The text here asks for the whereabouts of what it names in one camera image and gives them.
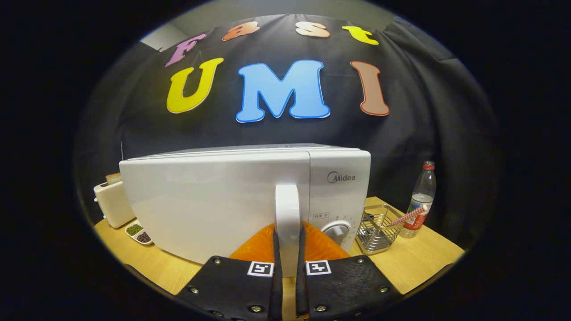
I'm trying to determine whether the red white striped straw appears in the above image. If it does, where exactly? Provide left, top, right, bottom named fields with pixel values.
left=389, top=204, right=430, bottom=229

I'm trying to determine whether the metal wire basket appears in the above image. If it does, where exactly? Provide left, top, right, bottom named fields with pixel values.
left=357, top=204, right=404, bottom=255

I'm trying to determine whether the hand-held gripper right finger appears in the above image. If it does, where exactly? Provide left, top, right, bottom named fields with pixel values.
left=295, top=222, right=402, bottom=321

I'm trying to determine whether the white microwave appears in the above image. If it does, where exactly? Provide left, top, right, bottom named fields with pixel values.
left=119, top=144, right=372, bottom=278

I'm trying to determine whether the white dish of beans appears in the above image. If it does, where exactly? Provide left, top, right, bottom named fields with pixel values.
left=125, top=220, right=154, bottom=246

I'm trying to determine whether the black backdrop cloth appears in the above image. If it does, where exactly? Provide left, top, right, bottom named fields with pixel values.
left=74, top=13, right=498, bottom=250

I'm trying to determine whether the clear plastic water bottle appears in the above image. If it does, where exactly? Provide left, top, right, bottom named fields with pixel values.
left=400, top=160, right=437, bottom=239

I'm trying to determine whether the white toaster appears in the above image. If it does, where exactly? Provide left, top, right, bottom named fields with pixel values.
left=93, top=181, right=136, bottom=229

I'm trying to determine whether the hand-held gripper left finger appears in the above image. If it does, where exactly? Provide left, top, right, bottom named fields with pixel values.
left=175, top=223, right=284, bottom=321

